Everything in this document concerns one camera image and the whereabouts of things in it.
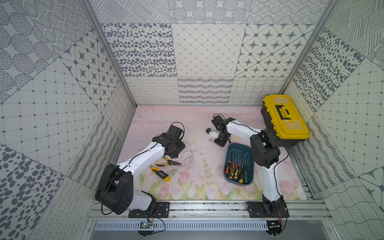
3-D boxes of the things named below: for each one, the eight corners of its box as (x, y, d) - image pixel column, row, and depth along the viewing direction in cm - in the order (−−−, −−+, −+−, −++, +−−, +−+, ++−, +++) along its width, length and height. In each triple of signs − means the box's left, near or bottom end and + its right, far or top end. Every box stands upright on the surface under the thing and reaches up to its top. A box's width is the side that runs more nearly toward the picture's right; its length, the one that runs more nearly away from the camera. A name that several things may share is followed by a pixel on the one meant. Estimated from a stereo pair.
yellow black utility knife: (148, 169, 90) (147, 168, 88) (152, 165, 91) (151, 163, 90) (168, 183, 85) (167, 181, 83) (171, 177, 87) (171, 176, 85)
